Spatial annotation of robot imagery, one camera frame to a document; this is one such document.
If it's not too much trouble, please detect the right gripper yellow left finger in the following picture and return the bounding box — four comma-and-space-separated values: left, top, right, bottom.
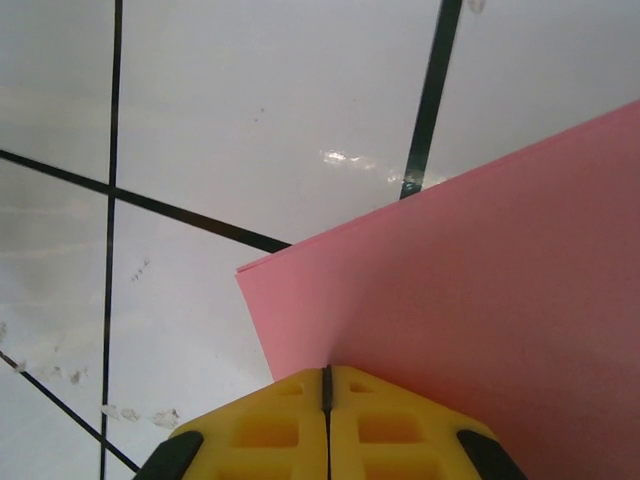
142, 367, 330, 480

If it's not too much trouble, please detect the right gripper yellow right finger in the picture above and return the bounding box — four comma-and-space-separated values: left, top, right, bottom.
328, 364, 521, 480

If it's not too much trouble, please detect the pink cloth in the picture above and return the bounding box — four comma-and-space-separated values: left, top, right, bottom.
234, 99, 640, 480

